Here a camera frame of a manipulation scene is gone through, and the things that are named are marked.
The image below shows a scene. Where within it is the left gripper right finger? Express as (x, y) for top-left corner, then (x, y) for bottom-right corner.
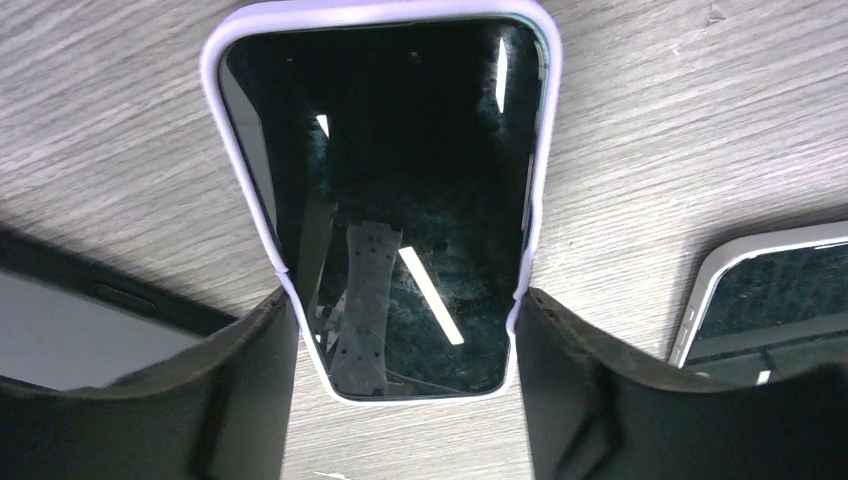
(515, 288), (847, 479)

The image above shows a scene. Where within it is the bare black phone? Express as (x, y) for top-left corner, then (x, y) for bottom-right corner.
(1, 228), (238, 391)

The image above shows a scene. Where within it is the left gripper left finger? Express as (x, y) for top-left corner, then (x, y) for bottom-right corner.
(1, 290), (299, 479)

